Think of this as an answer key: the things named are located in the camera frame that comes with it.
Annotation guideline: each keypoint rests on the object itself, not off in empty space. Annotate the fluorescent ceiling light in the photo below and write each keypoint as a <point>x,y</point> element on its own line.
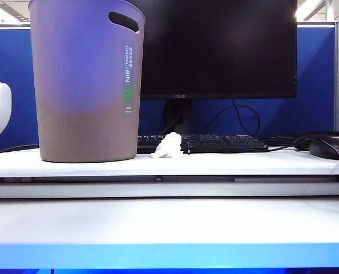
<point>1,12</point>
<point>308,10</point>

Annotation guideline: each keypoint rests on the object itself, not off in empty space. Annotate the black computer mouse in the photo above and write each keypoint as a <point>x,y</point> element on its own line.
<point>332,145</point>

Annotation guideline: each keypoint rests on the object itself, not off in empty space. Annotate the grey metal partition post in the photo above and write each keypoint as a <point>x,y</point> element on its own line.
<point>338,85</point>

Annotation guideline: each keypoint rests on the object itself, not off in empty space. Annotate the grey plastic garbage bin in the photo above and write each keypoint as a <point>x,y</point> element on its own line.
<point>72,85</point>

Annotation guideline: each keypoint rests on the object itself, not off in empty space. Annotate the plain white tissue paper ball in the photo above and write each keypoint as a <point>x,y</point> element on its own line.
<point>169,145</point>

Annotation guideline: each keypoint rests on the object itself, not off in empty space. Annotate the black computer monitor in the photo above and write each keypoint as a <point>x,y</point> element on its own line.
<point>215,42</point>

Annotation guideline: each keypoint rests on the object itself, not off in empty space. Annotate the black computer keyboard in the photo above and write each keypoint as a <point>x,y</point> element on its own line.
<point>223,142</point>

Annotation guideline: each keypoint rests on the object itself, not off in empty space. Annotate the blue office partition panel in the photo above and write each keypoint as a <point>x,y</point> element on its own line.
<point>312,71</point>

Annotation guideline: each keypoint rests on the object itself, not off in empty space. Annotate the black monitor stand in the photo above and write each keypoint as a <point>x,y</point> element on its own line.
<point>177,114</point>

